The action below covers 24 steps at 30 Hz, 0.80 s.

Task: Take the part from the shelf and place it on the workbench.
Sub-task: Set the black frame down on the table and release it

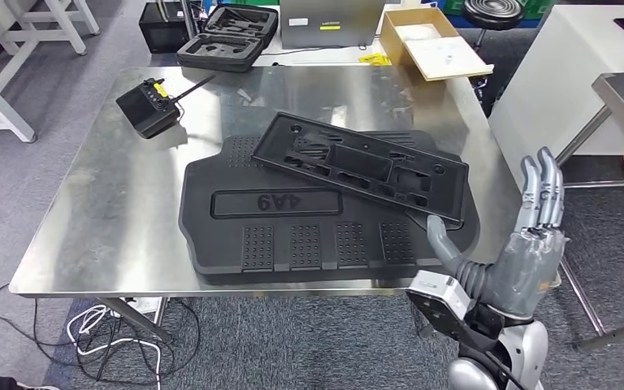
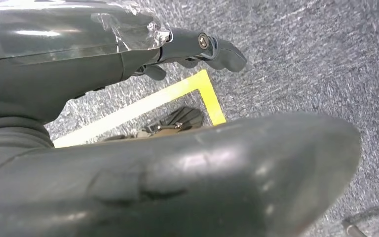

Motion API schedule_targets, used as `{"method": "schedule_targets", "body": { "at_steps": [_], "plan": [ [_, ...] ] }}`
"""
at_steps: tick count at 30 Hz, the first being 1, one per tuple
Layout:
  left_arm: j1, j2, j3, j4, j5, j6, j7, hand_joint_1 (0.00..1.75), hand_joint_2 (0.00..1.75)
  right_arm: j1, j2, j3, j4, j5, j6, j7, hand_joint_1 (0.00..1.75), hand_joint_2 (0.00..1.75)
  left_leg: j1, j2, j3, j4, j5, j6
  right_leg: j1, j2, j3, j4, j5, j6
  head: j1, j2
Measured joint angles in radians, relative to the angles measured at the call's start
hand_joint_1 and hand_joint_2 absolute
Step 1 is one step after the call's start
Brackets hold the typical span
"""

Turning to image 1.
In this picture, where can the open cardboard box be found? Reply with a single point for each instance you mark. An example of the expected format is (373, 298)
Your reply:
(452, 59)

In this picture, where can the green crate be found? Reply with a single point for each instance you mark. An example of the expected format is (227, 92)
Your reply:
(538, 6)

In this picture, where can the black plastic panel with cutouts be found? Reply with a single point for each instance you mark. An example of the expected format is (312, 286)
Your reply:
(274, 145)

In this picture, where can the black cube box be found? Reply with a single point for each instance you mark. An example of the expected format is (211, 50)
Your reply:
(161, 29)

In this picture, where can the black round stool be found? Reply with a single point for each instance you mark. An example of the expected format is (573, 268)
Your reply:
(492, 12)

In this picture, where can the white power strip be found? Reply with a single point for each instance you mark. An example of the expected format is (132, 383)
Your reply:
(142, 305)

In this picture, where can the yellow packet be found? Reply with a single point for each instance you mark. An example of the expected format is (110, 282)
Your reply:
(375, 59)

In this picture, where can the steel table with white panel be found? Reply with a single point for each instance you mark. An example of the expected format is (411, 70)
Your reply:
(559, 70)

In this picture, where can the small black tray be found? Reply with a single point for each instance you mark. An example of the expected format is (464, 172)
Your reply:
(148, 113)

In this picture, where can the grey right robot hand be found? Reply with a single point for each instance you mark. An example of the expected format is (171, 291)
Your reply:
(527, 269)

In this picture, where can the black foam carrying case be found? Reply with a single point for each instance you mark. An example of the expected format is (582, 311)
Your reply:
(218, 56)

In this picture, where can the stainless steel workbench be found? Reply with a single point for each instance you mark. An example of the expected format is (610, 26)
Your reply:
(118, 215)

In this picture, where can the grey laptop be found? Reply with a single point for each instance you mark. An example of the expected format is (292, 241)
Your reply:
(333, 24)

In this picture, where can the white desk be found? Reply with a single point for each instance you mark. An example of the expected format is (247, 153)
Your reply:
(312, 56)

